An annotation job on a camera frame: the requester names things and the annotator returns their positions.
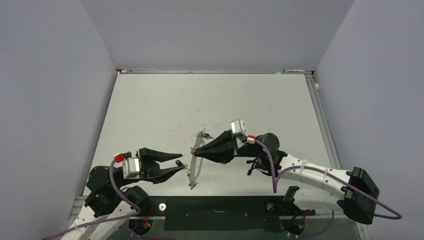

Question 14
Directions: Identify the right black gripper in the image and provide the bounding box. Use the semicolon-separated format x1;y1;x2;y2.
194;128;263;164

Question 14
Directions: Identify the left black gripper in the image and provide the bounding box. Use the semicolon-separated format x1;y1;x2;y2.
114;148;185;187

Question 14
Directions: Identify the large grey keyring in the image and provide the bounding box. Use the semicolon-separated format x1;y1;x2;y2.
186;128;208;190

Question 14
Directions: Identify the black headed key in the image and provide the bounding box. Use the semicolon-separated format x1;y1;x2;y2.
175;160;191;173

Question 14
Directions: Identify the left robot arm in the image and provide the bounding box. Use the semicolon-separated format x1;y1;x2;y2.
59;147;185;240

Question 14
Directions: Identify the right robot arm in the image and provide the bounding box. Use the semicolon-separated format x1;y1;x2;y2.
192;130;380;225

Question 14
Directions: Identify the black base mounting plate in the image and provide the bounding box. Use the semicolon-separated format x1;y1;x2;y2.
129;195;316;232

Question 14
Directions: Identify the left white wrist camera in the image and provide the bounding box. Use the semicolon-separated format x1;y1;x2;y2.
122;157;141;179

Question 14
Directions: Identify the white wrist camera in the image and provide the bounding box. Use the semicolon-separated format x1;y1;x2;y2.
122;157;141;179
230;119;248;141

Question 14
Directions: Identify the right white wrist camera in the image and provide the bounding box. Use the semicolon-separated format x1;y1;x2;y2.
230;119;248;141

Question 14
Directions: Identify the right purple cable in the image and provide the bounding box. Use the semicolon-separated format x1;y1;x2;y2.
247;135;403;221

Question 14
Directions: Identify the aluminium rail back edge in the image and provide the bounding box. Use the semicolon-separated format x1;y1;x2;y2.
117;69;314;75

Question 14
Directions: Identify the aluminium rail right side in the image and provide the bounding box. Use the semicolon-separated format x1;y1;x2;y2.
305;73;369;220

